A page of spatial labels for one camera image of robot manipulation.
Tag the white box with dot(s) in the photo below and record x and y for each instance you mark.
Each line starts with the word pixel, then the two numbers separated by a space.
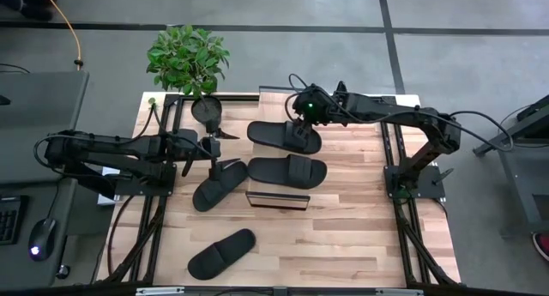
pixel 104 200

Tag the black clamp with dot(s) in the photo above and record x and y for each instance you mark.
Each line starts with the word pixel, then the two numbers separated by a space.
pixel 342 88

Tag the black rubber slide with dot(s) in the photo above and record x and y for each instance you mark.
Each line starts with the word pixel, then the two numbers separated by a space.
pixel 214 193
pixel 270 170
pixel 266 135
pixel 223 253

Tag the black keyboard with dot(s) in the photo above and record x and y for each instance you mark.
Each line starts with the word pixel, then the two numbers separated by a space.
pixel 10 221

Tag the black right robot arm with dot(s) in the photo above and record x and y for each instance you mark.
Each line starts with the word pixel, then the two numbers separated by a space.
pixel 386 111

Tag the grey desk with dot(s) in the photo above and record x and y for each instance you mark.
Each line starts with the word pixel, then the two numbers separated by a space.
pixel 38 128

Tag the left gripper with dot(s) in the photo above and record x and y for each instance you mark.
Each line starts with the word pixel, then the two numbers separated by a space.
pixel 188 145

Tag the dark metal stand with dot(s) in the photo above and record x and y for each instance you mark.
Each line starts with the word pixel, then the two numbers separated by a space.
pixel 536 180

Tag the green potted plant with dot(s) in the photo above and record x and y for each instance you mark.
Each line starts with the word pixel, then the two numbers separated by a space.
pixel 184 56

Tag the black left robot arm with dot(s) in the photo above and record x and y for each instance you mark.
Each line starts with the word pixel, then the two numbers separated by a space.
pixel 107 146

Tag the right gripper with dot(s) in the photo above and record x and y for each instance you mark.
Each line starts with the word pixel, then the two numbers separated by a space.
pixel 317 109

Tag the silver metal bracket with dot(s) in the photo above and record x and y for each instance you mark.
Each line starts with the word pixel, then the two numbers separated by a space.
pixel 399 292
pixel 158 291

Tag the black computer mouse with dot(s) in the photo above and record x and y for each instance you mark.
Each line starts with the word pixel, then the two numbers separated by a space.
pixel 43 238

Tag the black aluminium table frame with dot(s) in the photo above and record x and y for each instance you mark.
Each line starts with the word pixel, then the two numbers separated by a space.
pixel 171 100

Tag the black round knob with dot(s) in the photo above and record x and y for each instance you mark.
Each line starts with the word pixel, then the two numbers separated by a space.
pixel 63 271

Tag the wooden shelf black metal frame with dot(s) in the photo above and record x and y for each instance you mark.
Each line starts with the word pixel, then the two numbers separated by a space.
pixel 274 109

